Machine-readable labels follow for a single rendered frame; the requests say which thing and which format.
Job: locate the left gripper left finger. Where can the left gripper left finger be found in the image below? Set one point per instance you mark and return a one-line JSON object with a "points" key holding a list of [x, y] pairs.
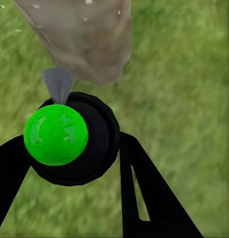
{"points": [[14, 166]]}

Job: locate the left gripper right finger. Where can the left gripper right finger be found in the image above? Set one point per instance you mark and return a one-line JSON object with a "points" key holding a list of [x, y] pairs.
{"points": [[167, 215]]}

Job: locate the tree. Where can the tree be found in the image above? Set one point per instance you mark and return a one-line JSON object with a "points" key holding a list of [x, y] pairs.
{"points": [[89, 37]]}

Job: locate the pesticide atomizer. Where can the pesticide atomizer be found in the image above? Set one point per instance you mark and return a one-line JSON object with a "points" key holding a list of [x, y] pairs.
{"points": [[73, 138]]}

